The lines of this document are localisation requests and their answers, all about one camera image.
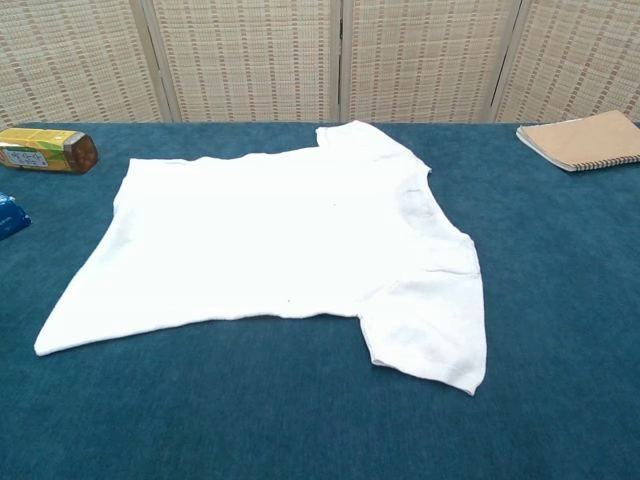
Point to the white T-shirt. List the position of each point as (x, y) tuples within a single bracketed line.
[(260, 240)]

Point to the woven folding screen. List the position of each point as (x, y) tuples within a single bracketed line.
[(250, 55)]

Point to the brown spiral notebook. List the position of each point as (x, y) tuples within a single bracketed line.
[(585, 137)]

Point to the yellow label tea bottle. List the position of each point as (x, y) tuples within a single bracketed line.
[(35, 147)]

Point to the pink blue cookie package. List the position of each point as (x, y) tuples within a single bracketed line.
[(10, 220)]

